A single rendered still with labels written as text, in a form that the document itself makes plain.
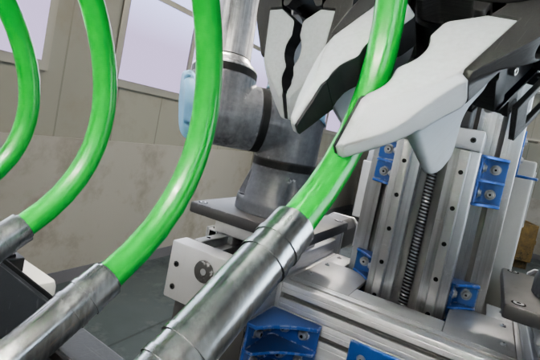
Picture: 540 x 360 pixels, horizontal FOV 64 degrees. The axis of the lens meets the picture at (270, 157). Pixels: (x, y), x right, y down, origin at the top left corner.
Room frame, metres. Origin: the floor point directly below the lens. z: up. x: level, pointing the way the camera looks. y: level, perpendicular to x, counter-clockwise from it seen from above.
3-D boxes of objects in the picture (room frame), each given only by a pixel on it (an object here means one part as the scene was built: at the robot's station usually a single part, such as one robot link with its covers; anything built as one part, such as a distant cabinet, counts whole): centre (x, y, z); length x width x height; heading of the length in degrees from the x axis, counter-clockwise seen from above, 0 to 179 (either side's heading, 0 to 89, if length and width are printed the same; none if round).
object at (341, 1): (0.35, -0.02, 1.29); 0.05 x 0.02 x 0.09; 56
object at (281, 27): (0.39, 0.00, 1.25); 0.06 x 0.03 x 0.09; 146
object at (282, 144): (0.79, -0.02, 1.20); 0.13 x 0.12 x 0.14; 107
